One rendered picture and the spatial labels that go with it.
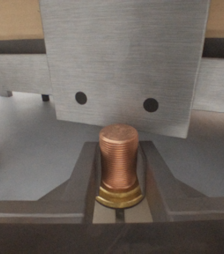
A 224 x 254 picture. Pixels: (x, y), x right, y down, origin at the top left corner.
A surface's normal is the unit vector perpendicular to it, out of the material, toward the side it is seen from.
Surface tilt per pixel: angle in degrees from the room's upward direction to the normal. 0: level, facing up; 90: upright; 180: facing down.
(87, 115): 90
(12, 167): 180
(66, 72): 90
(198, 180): 180
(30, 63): 90
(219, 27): 90
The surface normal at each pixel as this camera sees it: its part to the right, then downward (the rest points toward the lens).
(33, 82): -0.33, 0.44
